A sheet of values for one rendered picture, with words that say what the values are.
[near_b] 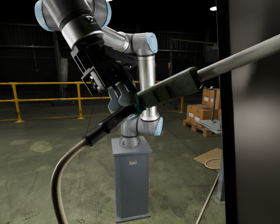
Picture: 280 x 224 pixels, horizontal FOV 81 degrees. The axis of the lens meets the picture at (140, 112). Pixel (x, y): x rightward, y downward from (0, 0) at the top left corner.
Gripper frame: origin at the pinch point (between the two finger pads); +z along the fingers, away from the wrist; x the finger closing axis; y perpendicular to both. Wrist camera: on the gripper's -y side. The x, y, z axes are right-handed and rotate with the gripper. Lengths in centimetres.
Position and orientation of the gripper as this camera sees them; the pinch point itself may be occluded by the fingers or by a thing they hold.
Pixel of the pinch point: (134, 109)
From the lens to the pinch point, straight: 45.8
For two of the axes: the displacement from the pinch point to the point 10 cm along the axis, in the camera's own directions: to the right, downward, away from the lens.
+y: -5.9, 4.6, -6.6
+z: 4.9, 8.6, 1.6
